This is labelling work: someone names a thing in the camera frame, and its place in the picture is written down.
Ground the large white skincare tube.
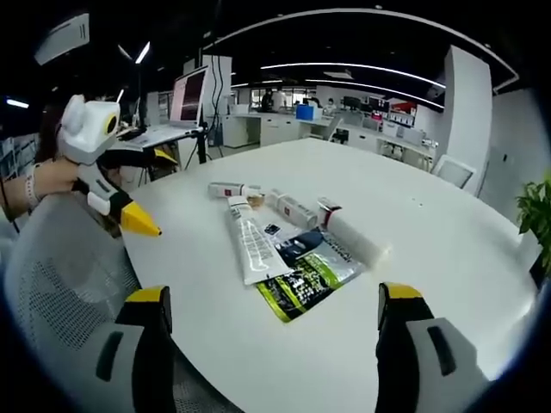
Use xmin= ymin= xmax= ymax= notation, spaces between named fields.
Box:
xmin=226 ymin=195 xmax=293 ymax=287

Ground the black tripod stand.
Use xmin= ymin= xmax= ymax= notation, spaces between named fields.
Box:
xmin=185 ymin=55 xmax=221 ymax=165

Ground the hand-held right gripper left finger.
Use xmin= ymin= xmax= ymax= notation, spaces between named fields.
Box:
xmin=73 ymin=285 xmax=177 ymax=413

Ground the white skincare bottle red label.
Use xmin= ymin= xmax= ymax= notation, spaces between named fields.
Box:
xmin=207 ymin=182 xmax=262 ymax=200

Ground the green potted plant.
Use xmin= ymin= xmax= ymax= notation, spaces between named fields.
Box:
xmin=515 ymin=170 xmax=551 ymax=276

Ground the laptop stand table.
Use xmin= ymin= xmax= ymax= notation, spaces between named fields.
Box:
xmin=112 ymin=124 xmax=207 ymax=182

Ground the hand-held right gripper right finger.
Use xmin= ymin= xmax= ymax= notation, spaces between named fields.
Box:
xmin=375 ymin=281 xmax=490 ymax=413

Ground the white pillar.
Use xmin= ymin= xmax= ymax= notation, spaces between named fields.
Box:
xmin=443 ymin=45 xmax=494 ymax=197

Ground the grey mesh office chair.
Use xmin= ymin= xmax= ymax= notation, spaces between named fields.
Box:
xmin=3 ymin=191 xmax=242 ymax=413

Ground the slim white skincare bottle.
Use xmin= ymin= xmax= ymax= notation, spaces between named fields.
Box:
xmin=265 ymin=188 xmax=320 ymax=229

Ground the open laptop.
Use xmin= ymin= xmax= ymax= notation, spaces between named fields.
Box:
xmin=137 ymin=66 xmax=210 ymax=139

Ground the person's left hand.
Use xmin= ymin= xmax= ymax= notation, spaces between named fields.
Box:
xmin=30 ymin=159 xmax=90 ymax=207

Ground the white skincare tube red band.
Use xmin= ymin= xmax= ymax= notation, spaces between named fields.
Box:
xmin=317 ymin=197 xmax=392 ymax=271

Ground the white mesh office chair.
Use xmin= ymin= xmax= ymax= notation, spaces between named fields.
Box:
xmin=431 ymin=153 xmax=477 ymax=190

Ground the white office counter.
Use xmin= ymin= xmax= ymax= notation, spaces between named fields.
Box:
xmin=223 ymin=112 xmax=440 ymax=167

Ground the yellow black object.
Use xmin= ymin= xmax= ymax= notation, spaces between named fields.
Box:
xmin=153 ymin=148 xmax=178 ymax=167

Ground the green black skincare sachet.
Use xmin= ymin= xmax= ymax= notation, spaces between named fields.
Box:
xmin=255 ymin=231 xmax=367 ymax=324

